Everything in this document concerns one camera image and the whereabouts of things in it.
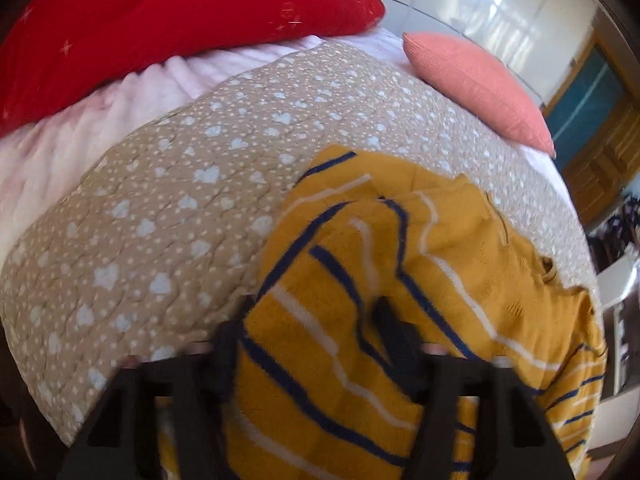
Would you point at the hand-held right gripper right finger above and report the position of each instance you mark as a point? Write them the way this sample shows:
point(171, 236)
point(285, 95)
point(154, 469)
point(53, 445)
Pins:
point(400, 350)

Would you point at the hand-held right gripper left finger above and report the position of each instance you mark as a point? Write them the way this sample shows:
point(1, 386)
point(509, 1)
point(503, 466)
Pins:
point(200, 400)

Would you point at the yellow striped sweater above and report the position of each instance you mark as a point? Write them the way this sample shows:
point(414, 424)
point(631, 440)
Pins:
point(410, 320)

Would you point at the shoe rack with clothes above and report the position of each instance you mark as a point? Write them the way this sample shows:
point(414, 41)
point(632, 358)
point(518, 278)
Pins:
point(617, 240)

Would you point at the beige dotted quilted blanket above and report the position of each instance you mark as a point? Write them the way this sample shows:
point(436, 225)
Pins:
point(190, 200)

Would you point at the white tv cabinet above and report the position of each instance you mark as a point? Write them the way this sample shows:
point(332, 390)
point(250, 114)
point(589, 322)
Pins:
point(617, 340)

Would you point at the wooden door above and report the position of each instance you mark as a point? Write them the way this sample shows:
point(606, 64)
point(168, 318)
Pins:
point(605, 170)

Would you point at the pink knitted cushion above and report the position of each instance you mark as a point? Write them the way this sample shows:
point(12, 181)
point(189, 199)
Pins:
point(480, 85)

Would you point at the teal folding curtain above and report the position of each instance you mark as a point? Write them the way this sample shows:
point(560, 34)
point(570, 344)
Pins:
point(580, 105)

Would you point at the white glossy wardrobe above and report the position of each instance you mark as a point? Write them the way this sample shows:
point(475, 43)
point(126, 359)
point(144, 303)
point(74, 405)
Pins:
point(500, 5)

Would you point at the red pillow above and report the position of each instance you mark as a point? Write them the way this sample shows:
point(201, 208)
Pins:
point(165, 20)

